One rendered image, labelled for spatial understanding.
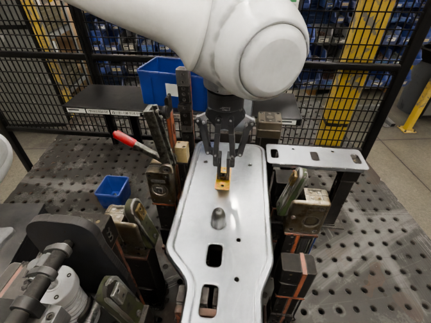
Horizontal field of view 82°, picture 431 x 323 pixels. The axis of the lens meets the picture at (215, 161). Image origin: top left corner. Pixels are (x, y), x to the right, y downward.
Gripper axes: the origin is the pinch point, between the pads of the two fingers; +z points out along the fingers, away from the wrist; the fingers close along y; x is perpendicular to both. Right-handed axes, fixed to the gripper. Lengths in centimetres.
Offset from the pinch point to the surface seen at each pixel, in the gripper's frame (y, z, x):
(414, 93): 201, 82, 250
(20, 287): -28.2, -1.2, -33.6
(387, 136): 160, 107, 193
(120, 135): -24.6, -7.6, -0.8
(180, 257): -6.6, 6.5, -21.9
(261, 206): 10.0, 6.5, -6.6
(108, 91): -53, 4, 47
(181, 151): -12.3, 1.3, 6.2
